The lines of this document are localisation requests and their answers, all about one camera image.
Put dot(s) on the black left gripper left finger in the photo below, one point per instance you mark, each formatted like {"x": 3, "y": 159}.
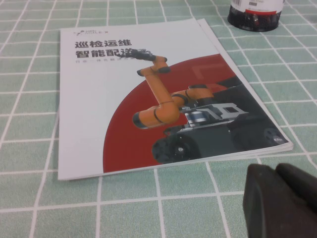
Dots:
{"x": 272, "y": 210}

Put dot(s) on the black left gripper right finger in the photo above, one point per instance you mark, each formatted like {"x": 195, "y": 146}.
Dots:
{"x": 299, "y": 181}

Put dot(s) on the black mesh pen holder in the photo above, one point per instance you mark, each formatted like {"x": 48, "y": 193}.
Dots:
{"x": 255, "y": 22}

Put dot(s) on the green checked tablecloth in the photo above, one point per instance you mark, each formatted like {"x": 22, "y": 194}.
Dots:
{"x": 24, "y": 210}

